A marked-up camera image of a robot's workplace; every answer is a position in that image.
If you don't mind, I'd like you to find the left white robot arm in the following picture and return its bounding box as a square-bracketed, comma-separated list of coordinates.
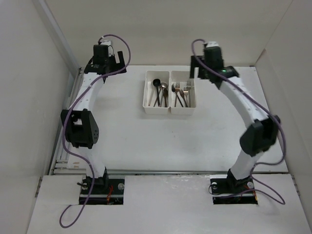
[61, 40, 127, 194]

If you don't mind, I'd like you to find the left white plastic bin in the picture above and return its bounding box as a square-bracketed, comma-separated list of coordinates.
[142, 71, 170, 115]

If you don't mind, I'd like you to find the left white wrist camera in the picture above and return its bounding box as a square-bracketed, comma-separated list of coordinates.
[99, 39, 114, 57]

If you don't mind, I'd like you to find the black spoon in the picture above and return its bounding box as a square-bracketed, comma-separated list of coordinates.
[153, 78, 161, 94]

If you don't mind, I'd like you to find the right white plastic bin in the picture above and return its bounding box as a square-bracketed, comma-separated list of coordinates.
[169, 71, 196, 116]

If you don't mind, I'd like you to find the silver spoon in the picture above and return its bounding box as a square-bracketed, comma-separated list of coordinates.
[160, 82, 168, 107]

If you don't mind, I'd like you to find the beige spoon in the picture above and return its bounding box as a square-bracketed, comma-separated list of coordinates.
[148, 88, 155, 106]

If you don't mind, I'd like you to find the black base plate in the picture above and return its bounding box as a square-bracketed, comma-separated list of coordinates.
[210, 178, 254, 195]
[77, 177, 125, 195]

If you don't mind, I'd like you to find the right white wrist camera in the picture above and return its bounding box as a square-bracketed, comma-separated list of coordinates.
[206, 41, 219, 48]

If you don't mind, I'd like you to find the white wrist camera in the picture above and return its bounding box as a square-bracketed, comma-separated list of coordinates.
[206, 41, 219, 48]
[99, 39, 114, 57]

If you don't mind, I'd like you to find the white plastic bin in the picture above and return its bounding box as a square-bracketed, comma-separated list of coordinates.
[169, 71, 196, 116]
[142, 71, 170, 115]

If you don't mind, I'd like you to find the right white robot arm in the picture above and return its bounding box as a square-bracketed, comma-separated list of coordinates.
[190, 43, 278, 192]

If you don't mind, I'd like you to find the aluminium rail frame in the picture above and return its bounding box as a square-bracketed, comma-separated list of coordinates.
[48, 68, 90, 175]

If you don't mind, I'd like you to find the black fork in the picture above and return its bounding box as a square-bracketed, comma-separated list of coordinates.
[172, 84, 183, 107]

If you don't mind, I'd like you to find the purple cable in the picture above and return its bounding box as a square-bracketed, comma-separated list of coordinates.
[191, 39, 287, 205]
[58, 34, 132, 229]

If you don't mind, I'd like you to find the brown spoon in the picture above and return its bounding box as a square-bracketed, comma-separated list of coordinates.
[163, 88, 168, 108]

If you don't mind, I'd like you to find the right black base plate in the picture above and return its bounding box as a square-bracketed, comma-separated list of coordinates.
[210, 178, 254, 195]

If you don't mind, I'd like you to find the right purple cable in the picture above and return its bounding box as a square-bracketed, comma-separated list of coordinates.
[191, 39, 287, 205]

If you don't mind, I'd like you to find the silver fork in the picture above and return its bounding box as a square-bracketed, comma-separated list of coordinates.
[185, 81, 192, 108]
[183, 86, 190, 98]

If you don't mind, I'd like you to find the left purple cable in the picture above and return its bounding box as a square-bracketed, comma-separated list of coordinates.
[58, 34, 132, 229]

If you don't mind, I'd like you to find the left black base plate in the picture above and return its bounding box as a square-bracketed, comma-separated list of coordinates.
[77, 177, 125, 195]

